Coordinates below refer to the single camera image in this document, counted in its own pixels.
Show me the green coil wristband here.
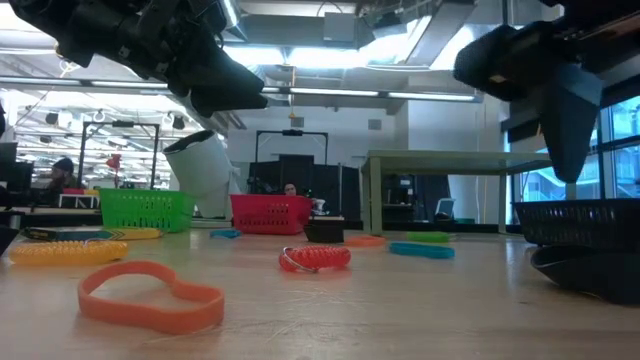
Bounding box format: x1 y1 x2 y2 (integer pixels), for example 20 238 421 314
405 230 451 245

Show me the green perforated metal shelf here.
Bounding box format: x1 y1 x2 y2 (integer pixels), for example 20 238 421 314
362 149 576 236

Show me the yellow coil wristband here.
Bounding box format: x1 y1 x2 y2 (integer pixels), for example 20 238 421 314
8 239 129 266

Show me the black plastic basket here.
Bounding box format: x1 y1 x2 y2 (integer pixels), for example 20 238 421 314
514 198 640 251

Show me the black partition screen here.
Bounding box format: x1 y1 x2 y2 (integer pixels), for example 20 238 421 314
247 154 361 224

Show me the orange rubber band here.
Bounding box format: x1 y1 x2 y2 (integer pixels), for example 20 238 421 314
344 234 387 249
77 259 226 336

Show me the black gantry frame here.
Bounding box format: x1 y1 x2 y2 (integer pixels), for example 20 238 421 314
77 119 161 191
254 128 330 166

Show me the green plastic basket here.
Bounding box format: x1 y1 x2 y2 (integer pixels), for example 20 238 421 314
98 187 196 234

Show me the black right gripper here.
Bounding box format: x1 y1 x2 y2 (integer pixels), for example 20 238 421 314
452 0 640 184

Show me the yellow crayon box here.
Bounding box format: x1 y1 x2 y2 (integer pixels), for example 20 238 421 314
22 227 164 243

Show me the red plastic basket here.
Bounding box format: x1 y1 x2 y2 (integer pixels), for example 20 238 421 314
229 194 314 236

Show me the red coil wristband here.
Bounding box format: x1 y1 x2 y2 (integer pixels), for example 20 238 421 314
278 244 352 274

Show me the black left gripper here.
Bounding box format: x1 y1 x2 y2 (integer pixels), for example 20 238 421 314
9 0 269 119

